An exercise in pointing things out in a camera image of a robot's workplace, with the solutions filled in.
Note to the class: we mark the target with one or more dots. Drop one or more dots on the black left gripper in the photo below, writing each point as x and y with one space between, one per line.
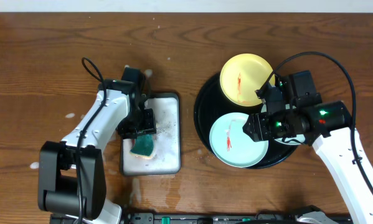
139 131

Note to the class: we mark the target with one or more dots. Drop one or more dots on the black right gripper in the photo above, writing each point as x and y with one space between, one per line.
256 122

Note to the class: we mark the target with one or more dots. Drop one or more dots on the green yellow sponge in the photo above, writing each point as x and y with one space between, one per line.
144 147

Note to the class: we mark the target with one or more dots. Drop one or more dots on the light blue plate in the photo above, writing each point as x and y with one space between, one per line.
231 145

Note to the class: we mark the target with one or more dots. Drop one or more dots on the pale green plate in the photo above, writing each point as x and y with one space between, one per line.
295 141

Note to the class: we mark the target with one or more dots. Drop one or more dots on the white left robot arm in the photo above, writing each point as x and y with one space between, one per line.
71 172

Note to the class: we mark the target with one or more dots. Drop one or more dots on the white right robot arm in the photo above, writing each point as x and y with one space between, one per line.
329 129

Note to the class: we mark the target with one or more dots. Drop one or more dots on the black round tray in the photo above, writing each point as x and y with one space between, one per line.
211 104

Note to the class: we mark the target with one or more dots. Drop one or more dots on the yellow plate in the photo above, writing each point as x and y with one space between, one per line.
241 76

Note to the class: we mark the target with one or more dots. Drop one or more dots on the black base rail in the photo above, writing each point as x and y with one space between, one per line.
309 214

